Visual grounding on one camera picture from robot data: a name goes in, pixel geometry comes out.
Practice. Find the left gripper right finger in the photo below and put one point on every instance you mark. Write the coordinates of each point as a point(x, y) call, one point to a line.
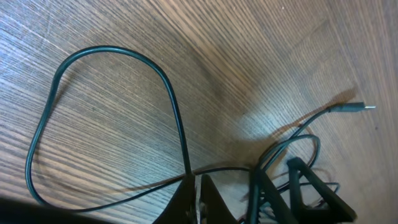
point(213, 209)

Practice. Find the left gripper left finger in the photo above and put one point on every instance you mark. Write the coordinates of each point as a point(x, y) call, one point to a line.
point(181, 209)

